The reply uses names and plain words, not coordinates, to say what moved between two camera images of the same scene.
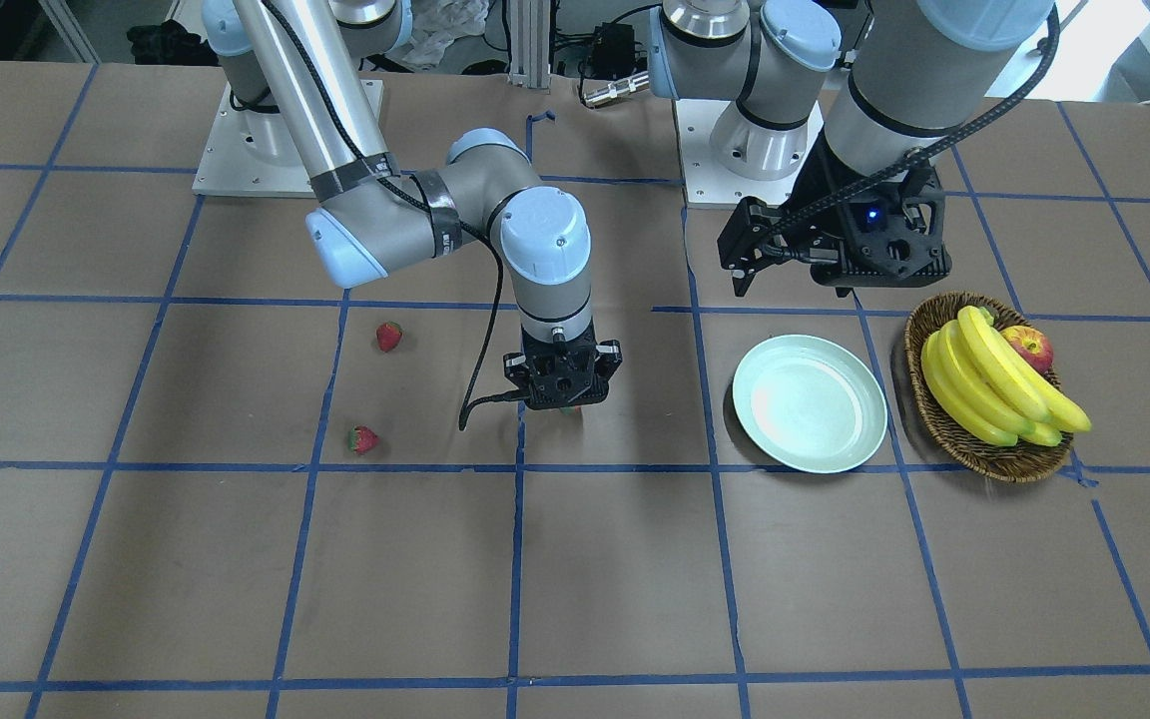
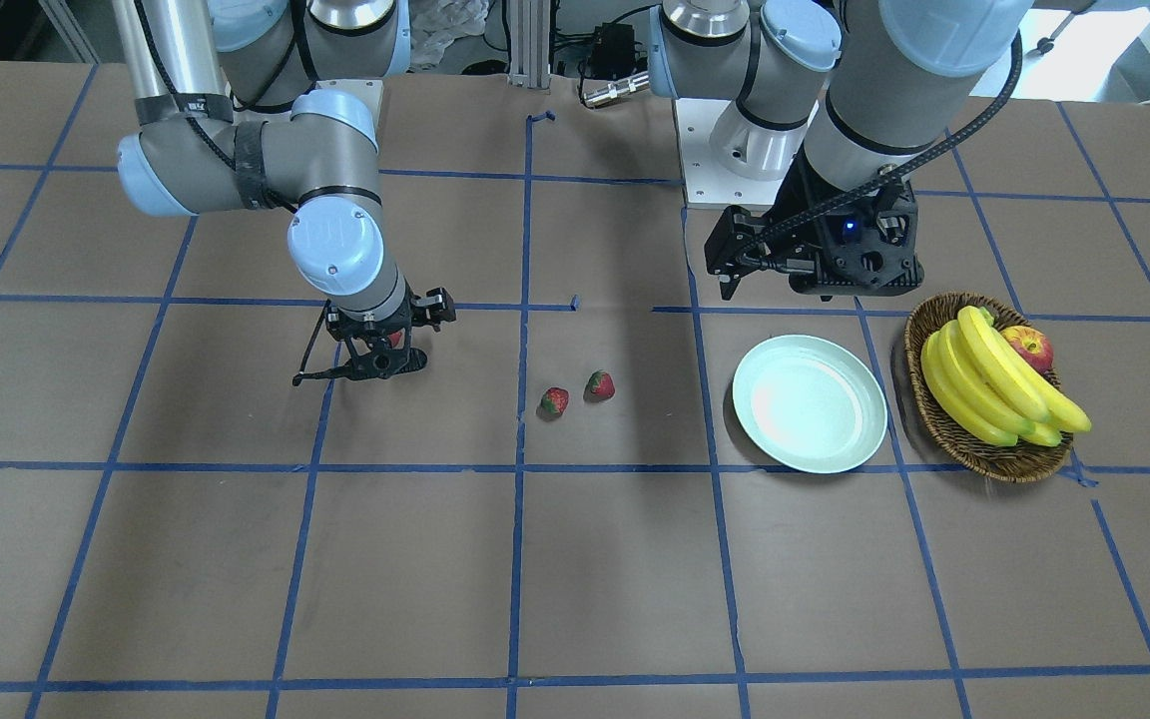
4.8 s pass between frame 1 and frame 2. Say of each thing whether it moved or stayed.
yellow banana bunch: stayed
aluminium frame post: stayed
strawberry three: moved
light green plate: stayed
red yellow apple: stayed
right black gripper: moved
